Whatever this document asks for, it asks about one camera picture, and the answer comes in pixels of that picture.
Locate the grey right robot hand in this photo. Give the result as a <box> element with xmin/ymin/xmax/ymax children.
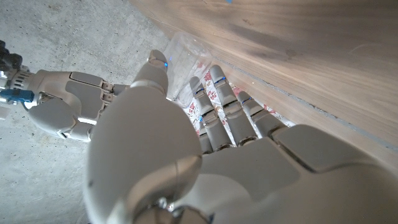
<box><xmin>26</xmin><ymin>70</ymin><xmax>131</xmax><ymax>143</ymax></box>

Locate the clear plastic medicine bottle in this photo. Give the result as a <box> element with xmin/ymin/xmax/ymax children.
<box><xmin>163</xmin><ymin>30</ymin><xmax>214</xmax><ymax>109</ymax></box>

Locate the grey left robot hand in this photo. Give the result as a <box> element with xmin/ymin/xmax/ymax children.
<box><xmin>83</xmin><ymin>49</ymin><xmax>398</xmax><ymax>224</ymax></box>

